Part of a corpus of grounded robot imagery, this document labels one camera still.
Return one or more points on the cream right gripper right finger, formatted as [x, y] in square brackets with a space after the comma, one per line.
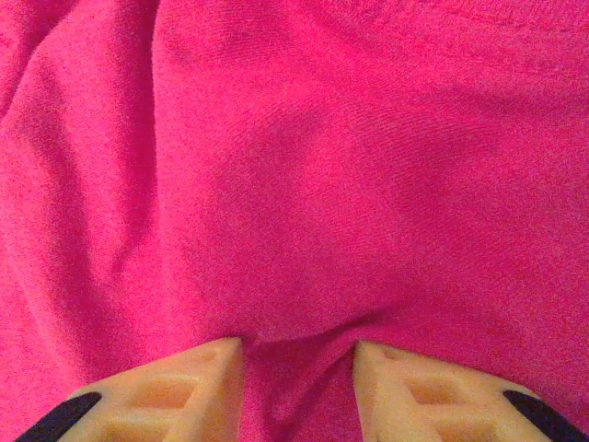
[414, 400]

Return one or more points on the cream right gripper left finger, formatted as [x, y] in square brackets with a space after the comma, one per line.
[184, 396]

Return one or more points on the red t-shirt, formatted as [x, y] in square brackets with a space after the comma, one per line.
[294, 161]

